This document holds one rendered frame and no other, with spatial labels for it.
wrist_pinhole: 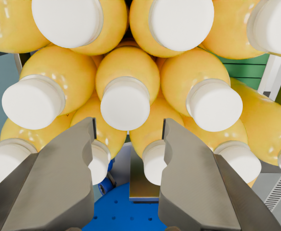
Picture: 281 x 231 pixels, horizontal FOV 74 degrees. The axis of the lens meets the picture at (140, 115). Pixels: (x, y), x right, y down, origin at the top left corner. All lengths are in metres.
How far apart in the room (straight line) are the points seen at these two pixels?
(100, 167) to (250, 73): 0.33
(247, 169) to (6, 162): 0.22
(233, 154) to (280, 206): 2.44
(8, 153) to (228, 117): 0.19
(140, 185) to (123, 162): 0.12
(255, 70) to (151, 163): 0.30
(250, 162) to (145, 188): 0.17
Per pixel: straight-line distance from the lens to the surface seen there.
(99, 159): 0.18
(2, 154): 0.20
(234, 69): 0.40
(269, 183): 2.27
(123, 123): 0.15
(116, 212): 0.37
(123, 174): 0.45
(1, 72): 1.56
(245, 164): 0.21
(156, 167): 0.18
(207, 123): 0.16
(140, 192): 0.31
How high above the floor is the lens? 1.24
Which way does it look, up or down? 62 degrees down
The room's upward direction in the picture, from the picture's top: 177 degrees clockwise
